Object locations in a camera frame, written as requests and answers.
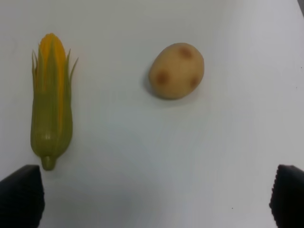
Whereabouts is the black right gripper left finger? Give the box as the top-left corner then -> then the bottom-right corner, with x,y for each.
0,165 -> 45,228

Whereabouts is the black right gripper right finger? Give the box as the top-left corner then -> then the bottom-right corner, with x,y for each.
269,164 -> 304,228

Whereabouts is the toy corn cob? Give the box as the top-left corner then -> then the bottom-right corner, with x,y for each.
30,33 -> 75,171

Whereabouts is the toy potato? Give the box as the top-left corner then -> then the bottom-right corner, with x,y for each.
148,43 -> 204,99

